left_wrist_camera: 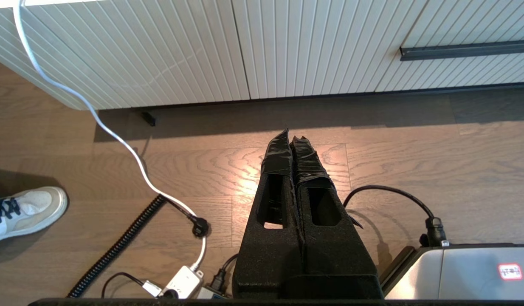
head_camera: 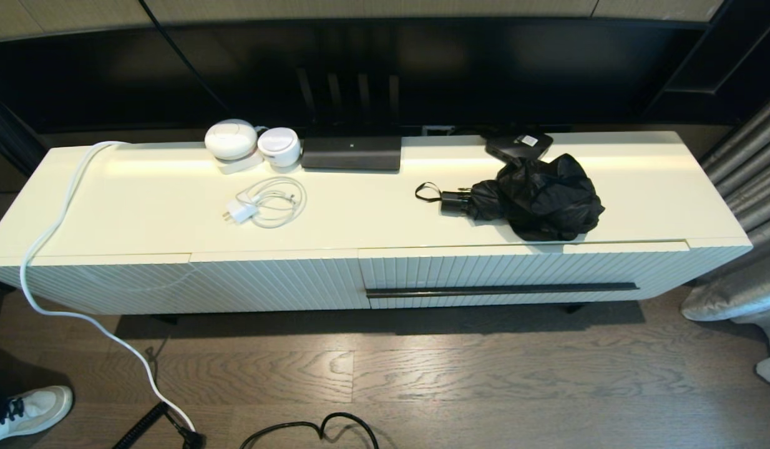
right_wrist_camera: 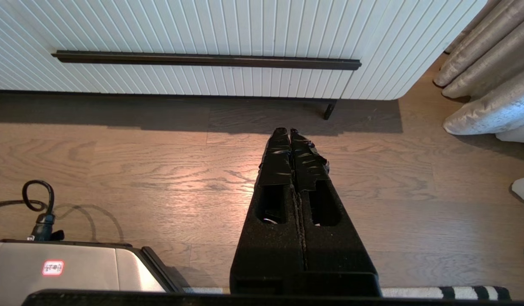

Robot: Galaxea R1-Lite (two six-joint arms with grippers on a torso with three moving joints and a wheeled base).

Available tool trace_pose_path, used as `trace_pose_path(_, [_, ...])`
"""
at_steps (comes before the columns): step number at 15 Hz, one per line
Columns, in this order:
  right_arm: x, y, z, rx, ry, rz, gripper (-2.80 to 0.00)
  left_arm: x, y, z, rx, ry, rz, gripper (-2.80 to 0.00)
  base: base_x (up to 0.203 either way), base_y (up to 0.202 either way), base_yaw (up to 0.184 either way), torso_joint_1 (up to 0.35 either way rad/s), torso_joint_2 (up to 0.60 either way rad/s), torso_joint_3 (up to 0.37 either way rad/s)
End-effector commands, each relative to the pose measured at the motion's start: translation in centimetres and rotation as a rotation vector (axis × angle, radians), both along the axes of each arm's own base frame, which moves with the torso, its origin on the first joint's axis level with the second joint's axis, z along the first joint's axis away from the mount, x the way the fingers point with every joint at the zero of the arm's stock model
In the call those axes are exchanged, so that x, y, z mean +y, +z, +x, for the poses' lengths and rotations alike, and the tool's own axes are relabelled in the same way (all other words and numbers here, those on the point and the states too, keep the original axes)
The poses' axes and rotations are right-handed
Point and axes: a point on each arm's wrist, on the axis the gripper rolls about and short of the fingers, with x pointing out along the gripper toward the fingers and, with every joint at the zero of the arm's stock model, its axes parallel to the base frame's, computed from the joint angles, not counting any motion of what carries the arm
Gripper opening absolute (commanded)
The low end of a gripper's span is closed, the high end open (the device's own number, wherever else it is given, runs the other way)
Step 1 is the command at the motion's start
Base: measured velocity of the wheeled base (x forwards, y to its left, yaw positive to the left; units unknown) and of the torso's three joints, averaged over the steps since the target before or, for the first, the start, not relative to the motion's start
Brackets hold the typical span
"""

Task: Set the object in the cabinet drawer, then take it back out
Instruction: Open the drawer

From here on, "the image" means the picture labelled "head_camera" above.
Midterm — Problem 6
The black cabinet handle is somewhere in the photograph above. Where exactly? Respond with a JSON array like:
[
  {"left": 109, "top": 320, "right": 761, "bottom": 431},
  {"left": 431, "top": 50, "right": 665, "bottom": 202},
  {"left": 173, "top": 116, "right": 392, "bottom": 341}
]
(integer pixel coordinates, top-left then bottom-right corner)
[{"left": 365, "top": 282, "right": 640, "bottom": 299}]

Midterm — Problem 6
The white coiled charging cable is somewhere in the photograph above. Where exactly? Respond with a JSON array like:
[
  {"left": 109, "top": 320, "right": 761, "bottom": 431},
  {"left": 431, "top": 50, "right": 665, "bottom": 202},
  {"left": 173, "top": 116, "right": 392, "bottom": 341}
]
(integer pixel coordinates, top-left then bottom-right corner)
[{"left": 235, "top": 176, "right": 308, "bottom": 229}]

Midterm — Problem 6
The thick white power cord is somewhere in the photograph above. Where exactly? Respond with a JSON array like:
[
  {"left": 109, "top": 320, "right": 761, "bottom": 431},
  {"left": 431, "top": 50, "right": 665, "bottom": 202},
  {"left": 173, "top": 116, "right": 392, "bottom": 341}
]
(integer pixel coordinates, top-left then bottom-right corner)
[{"left": 19, "top": 141, "right": 195, "bottom": 432}]

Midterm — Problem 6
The black television screen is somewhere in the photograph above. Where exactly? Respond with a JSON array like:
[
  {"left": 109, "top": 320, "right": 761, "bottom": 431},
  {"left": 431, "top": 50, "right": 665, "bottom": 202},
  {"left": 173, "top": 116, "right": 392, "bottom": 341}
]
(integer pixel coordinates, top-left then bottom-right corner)
[{"left": 0, "top": 17, "right": 723, "bottom": 135}]

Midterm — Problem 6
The black set-top box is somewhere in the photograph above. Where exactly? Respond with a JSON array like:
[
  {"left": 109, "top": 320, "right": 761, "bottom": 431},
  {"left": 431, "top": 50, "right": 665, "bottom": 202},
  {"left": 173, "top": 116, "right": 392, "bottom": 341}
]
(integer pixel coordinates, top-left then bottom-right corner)
[{"left": 485, "top": 131, "right": 555, "bottom": 168}]

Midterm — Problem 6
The black shelf unit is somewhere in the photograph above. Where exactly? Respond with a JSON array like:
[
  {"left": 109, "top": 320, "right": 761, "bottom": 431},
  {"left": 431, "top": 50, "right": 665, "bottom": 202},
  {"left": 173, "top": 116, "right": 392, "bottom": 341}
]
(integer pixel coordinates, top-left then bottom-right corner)
[{"left": 644, "top": 0, "right": 770, "bottom": 125}]

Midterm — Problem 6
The black umbrella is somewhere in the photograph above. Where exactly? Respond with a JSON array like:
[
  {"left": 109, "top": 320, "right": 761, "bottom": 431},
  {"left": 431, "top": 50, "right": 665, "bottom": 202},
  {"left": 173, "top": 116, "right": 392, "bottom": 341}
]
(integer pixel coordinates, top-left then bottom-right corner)
[{"left": 414, "top": 153, "right": 606, "bottom": 243}]

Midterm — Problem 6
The small white round device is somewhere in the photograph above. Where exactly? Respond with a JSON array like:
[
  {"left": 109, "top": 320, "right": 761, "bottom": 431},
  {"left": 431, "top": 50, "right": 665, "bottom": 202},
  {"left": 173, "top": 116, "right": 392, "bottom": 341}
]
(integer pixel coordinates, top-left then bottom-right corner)
[{"left": 257, "top": 127, "right": 301, "bottom": 168}]

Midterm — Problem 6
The long black cable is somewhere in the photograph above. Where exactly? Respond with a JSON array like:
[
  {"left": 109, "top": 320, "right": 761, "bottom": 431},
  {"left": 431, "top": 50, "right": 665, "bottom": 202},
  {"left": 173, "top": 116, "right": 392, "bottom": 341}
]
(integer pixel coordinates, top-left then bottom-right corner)
[{"left": 139, "top": 0, "right": 233, "bottom": 116}]

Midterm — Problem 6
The white USB charger adapter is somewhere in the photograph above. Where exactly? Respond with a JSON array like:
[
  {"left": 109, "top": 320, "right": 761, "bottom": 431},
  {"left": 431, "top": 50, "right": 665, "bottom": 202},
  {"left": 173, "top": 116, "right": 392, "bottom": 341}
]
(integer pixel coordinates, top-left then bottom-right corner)
[{"left": 222, "top": 200, "right": 260, "bottom": 225}]

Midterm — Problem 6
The black coiled cable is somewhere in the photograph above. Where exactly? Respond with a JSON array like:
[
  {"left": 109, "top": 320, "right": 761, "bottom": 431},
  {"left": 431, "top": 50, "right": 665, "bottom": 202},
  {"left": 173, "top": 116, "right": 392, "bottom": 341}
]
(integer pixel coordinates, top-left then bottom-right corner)
[{"left": 112, "top": 401, "right": 206, "bottom": 449}]

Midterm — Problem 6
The white sneaker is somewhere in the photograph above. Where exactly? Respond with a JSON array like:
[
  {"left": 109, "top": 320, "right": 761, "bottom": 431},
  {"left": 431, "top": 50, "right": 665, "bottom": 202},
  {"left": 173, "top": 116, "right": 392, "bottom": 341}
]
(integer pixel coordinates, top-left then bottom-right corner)
[{"left": 0, "top": 385, "right": 75, "bottom": 440}]

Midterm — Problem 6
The white fluted drawer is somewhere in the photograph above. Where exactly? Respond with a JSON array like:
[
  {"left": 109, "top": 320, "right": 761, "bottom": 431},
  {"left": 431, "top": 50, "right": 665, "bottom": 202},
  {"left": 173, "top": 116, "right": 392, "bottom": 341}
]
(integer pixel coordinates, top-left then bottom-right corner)
[{"left": 359, "top": 241, "right": 691, "bottom": 310}]

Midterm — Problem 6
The thin black looped cable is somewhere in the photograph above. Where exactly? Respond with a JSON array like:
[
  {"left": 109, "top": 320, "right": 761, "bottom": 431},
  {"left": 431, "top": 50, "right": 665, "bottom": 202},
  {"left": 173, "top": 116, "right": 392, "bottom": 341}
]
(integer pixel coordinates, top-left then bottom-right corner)
[{"left": 238, "top": 412, "right": 381, "bottom": 449}]

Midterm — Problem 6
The large white round device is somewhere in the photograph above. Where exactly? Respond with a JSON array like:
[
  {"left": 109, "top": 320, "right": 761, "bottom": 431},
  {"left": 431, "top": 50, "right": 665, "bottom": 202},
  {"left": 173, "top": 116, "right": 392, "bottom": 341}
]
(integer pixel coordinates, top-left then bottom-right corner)
[{"left": 204, "top": 118, "right": 265, "bottom": 175}]

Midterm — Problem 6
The black router with antennas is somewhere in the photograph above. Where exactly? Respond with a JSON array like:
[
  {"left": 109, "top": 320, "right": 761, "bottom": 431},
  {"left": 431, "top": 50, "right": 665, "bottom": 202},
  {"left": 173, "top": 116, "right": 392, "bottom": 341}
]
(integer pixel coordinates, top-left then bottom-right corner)
[{"left": 296, "top": 66, "right": 403, "bottom": 173}]

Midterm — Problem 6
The grey pleated curtain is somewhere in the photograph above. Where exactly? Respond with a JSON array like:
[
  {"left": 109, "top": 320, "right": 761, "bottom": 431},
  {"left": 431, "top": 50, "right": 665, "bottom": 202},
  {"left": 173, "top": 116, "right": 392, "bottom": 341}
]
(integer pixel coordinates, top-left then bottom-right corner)
[{"left": 680, "top": 87, "right": 770, "bottom": 387}]

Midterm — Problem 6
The white TV cabinet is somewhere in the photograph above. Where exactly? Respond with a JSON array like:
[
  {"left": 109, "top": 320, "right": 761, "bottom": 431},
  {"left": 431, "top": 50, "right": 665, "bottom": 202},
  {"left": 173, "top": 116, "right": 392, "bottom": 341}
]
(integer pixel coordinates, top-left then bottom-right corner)
[{"left": 0, "top": 130, "right": 754, "bottom": 325}]

